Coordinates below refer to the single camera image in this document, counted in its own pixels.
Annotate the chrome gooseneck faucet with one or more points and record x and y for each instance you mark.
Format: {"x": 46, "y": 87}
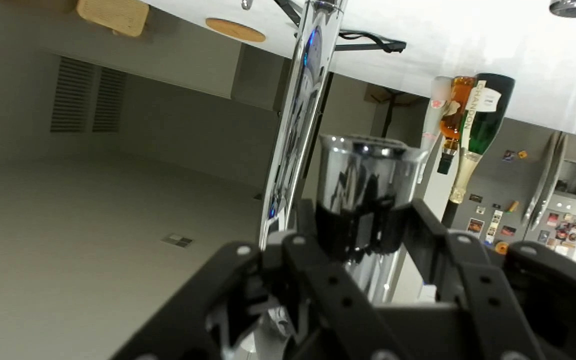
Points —
{"x": 301, "y": 112}

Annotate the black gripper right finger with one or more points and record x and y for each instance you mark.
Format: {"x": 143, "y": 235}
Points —
{"x": 500, "y": 301}

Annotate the stainless steel fridge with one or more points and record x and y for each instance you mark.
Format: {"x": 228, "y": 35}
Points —
{"x": 561, "y": 192}

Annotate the shiny steel cup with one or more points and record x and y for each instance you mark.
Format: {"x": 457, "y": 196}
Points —
{"x": 368, "y": 173}

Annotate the white bottle red label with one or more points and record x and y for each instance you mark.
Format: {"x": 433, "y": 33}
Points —
{"x": 435, "y": 120}

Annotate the wall air vent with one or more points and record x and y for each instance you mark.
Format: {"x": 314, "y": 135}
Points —
{"x": 89, "y": 92}

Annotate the round wooden coaster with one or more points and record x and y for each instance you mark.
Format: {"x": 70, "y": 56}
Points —
{"x": 235, "y": 31}

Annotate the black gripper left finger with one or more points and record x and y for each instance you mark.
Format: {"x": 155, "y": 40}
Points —
{"x": 329, "y": 293}

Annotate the wooden cutting board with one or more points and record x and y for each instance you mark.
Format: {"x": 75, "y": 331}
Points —
{"x": 114, "y": 15}

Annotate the orange label bottle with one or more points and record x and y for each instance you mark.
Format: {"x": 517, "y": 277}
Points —
{"x": 460, "y": 111}

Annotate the green wine bottle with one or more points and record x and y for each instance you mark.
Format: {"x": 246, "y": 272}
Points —
{"x": 490, "y": 120}

